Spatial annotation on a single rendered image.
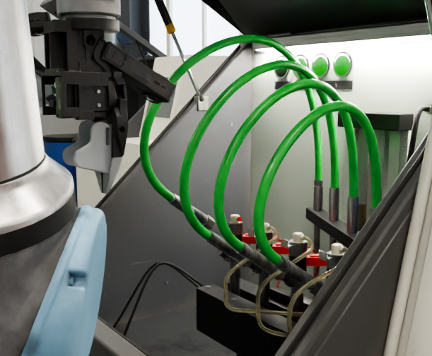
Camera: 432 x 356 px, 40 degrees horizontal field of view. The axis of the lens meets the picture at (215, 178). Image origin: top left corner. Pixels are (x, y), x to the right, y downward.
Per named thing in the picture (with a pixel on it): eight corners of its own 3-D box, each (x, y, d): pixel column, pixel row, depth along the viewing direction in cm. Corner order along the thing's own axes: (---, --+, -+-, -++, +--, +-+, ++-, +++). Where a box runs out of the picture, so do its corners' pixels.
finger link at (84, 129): (60, 193, 76) (57, 120, 74) (103, 188, 79) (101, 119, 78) (69, 196, 73) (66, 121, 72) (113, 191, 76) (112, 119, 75)
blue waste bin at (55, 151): (34, 198, 723) (31, 135, 711) (78, 192, 764) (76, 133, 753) (60, 205, 680) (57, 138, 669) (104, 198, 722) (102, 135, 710)
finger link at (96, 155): (69, 196, 73) (66, 121, 72) (113, 191, 76) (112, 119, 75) (79, 200, 71) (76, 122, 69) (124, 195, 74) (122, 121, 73)
